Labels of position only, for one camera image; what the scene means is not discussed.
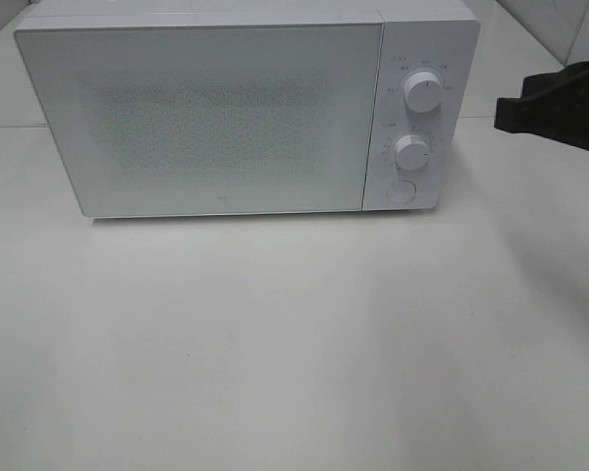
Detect white microwave oven body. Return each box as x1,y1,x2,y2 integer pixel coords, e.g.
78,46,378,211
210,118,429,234
14,1,480,216

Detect round white door button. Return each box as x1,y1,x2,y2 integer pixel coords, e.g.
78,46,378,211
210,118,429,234
386,181,416,206

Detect white microwave door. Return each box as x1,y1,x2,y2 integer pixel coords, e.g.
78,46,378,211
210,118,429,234
16,25,382,218

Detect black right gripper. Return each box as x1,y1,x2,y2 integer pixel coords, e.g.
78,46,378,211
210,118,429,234
494,61,589,151

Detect white microwave knob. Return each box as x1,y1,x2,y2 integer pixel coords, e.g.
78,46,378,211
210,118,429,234
403,70,443,113
392,134,431,171

